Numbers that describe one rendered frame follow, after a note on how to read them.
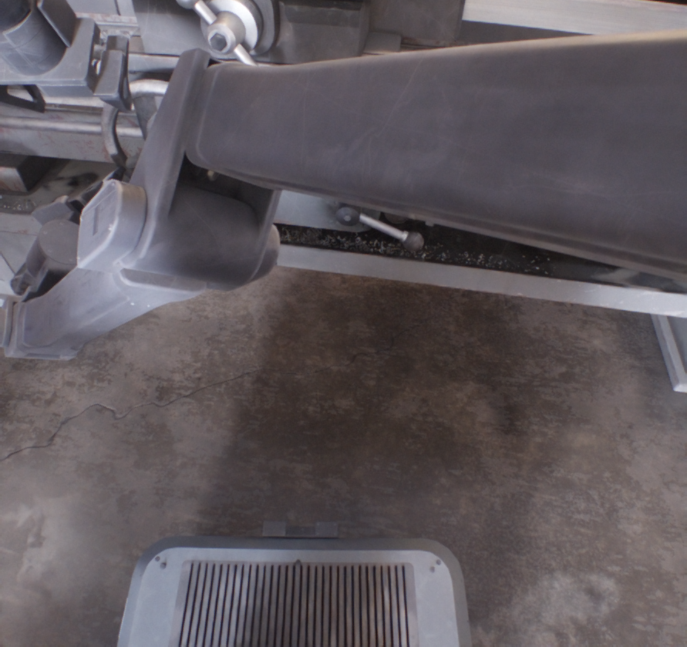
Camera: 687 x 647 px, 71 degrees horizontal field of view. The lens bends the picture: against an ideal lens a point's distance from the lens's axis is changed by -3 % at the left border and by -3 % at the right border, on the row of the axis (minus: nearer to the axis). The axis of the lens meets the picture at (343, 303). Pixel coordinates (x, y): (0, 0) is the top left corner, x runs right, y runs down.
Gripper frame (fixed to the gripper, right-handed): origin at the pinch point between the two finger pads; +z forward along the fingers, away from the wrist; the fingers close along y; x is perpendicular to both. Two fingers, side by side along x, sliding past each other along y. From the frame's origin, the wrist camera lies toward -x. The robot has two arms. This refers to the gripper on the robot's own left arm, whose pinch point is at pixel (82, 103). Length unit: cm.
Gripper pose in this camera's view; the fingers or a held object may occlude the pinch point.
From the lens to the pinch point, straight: 62.9
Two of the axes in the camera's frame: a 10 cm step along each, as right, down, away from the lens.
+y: -10.0, -0.2, -0.2
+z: -0.2, 1.7, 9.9
